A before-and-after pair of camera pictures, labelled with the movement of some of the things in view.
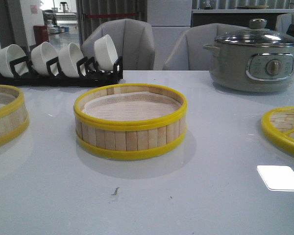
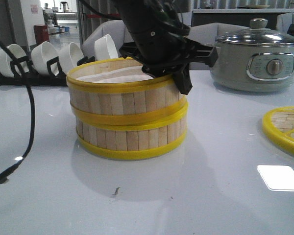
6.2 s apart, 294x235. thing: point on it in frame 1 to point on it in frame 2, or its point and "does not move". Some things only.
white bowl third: [68, 57] does not move
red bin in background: [41, 34] does not move
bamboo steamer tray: [9, 118] to [118, 92]
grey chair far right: [283, 20] does not move
